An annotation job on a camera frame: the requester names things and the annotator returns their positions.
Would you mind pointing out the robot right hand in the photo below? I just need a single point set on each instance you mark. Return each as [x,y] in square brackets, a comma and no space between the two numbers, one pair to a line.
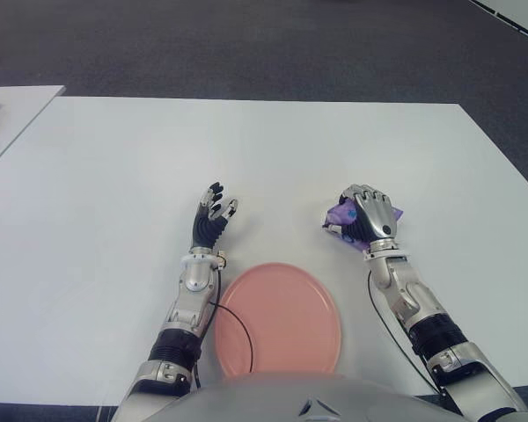
[376,215]

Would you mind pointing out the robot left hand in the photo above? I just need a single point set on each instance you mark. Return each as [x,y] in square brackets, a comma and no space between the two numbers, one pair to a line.
[204,228]

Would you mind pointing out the purple tissue paper pack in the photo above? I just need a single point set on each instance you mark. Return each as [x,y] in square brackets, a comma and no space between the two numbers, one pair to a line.
[341,215]

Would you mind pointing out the robot right arm silver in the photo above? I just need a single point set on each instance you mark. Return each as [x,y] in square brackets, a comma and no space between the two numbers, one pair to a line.
[405,294]

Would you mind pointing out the robot left arm silver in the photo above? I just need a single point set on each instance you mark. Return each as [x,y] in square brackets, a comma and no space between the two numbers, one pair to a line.
[195,277]

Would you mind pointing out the pink round plate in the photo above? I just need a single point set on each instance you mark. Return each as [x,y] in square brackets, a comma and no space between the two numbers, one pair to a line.
[286,316]

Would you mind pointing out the grey robot torso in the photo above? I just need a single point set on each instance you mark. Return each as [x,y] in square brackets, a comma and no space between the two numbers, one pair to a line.
[290,400]

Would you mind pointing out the white side table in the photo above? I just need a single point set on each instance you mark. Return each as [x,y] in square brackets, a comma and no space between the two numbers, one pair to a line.
[22,107]

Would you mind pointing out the white distant table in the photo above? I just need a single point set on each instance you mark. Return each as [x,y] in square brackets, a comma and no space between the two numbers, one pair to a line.
[519,13]

